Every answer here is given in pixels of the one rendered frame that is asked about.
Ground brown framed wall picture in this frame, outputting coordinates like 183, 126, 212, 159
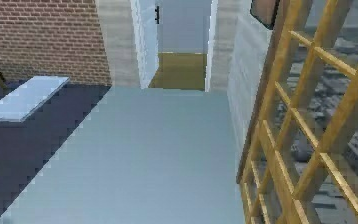
249, 0, 282, 31

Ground yellow wooden shelf frame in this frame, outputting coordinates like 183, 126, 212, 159
236, 0, 358, 224

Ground white room door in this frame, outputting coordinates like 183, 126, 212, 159
130, 0, 161, 90

